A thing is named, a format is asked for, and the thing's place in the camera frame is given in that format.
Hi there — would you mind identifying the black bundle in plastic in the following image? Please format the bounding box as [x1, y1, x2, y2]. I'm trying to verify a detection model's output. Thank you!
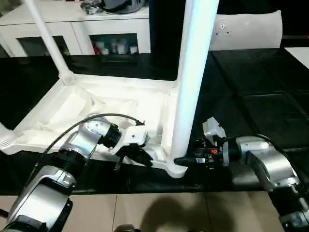
[81, 0, 104, 15]

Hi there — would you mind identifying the white flat board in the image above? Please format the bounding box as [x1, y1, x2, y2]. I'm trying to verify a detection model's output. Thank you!
[284, 47, 309, 70]

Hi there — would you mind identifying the black table mat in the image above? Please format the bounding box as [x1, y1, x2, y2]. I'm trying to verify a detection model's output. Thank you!
[0, 48, 309, 195]

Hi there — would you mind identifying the black cabinet with gold label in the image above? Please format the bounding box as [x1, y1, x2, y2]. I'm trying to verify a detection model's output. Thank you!
[148, 0, 218, 81]

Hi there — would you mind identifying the white sideboard cabinet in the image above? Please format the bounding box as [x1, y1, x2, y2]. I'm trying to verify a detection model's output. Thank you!
[0, 8, 152, 58]

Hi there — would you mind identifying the grey round bag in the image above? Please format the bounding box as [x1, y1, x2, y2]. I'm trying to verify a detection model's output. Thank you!
[102, 0, 145, 14]

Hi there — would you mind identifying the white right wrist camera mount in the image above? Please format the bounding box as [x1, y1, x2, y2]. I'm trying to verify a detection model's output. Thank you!
[202, 117, 229, 167]

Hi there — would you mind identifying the white plastic table top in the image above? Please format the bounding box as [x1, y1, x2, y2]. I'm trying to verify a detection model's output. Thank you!
[0, 72, 188, 179]

